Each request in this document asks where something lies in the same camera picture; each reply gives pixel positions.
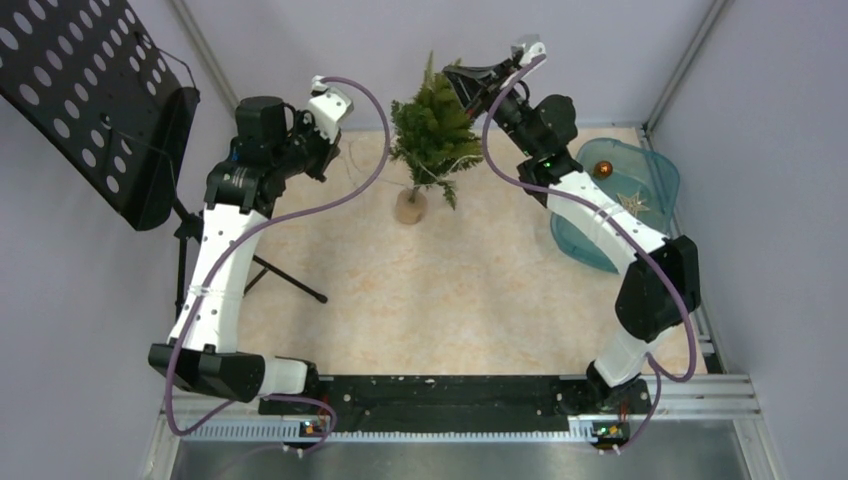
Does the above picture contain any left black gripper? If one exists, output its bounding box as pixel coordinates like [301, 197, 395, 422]
[272, 108, 341, 182]

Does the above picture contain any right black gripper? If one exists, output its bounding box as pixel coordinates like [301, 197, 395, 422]
[442, 59, 539, 158]

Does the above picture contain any small green christmas tree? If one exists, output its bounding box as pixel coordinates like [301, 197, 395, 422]
[390, 54, 481, 225]

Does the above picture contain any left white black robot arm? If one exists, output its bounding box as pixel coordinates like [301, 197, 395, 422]
[148, 91, 353, 414]

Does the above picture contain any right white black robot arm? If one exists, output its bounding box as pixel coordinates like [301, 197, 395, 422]
[442, 55, 701, 412]

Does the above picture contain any copper bauble ornament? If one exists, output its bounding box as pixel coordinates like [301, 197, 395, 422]
[592, 160, 614, 180]

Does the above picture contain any silver star ornament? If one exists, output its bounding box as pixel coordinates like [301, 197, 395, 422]
[616, 190, 651, 218]

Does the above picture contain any teal plastic tray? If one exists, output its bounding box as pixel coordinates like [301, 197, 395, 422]
[550, 138, 680, 273]

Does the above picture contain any black perforated music stand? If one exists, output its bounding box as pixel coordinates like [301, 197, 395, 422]
[0, 0, 329, 316]

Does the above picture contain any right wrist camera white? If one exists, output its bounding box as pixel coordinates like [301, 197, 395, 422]
[510, 34, 547, 69]

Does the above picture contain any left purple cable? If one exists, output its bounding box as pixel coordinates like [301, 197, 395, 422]
[164, 76, 392, 458]

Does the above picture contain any purple cable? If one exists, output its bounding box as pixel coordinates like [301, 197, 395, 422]
[164, 76, 392, 458]
[480, 52, 700, 454]

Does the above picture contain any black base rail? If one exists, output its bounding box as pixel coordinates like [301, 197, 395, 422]
[258, 374, 654, 439]

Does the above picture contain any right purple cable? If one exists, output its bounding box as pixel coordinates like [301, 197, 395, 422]
[480, 52, 700, 454]

